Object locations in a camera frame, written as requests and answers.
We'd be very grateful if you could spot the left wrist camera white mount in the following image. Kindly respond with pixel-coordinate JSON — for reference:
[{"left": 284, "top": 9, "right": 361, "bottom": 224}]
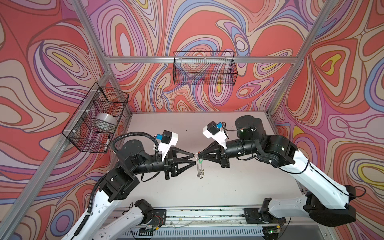
[{"left": 156, "top": 130, "right": 179, "bottom": 162}]

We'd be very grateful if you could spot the aluminium cage frame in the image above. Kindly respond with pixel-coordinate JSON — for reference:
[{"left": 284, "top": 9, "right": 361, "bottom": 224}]
[{"left": 0, "top": 0, "right": 340, "bottom": 240}]

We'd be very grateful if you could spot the black wire basket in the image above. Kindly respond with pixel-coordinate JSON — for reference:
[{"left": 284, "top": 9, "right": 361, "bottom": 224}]
[
  {"left": 173, "top": 50, "right": 238, "bottom": 86},
  {"left": 62, "top": 83, "right": 129, "bottom": 154}
]

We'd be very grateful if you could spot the grey tape roll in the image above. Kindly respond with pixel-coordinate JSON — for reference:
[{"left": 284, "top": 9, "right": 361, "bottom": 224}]
[{"left": 96, "top": 113, "right": 117, "bottom": 125}]

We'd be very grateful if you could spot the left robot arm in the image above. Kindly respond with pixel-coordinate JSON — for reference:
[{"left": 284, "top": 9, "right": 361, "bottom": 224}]
[{"left": 63, "top": 131, "right": 196, "bottom": 240}]

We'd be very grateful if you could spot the aluminium table edge rail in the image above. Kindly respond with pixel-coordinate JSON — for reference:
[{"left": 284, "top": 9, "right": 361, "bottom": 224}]
[{"left": 98, "top": 205, "right": 313, "bottom": 240}]

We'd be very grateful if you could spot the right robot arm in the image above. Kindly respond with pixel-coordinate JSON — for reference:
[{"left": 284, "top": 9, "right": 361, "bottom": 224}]
[{"left": 198, "top": 115, "right": 358, "bottom": 227}]

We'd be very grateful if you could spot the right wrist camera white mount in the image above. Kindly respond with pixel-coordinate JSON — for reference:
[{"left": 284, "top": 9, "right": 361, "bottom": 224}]
[{"left": 203, "top": 121, "right": 228, "bottom": 150}]

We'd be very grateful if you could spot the black wire basket back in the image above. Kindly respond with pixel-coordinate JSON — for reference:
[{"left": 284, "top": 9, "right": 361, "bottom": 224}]
[{"left": 173, "top": 50, "right": 238, "bottom": 86}]

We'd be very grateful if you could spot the metal keyring disc red grip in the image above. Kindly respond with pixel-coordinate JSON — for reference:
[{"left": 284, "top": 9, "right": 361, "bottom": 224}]
[{"left": 194, "top": 153, "right": 205, "bottom": 179}]

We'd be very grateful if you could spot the black wire basket left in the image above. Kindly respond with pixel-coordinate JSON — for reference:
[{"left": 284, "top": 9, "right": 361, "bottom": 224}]
[{"left": 62, "top": 83, "right": 129, "bottom": 154}]

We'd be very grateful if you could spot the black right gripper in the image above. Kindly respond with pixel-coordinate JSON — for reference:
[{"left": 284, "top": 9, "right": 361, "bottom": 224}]
[{"left": 197, "top": 138, "right": 258, "bottom": 169}]

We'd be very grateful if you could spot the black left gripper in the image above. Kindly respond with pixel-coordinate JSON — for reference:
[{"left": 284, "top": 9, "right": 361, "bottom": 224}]
[{"left": 129, "top": 148, "right": 194, "bottom": 183}]

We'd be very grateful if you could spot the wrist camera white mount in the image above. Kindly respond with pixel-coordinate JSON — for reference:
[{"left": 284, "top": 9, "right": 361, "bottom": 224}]
[
  {"left": 203, "top": 121, "right": 228, "bottom": 150},
  {"left": 156, "top": 130, "right": 179, "bottom": 162}
]

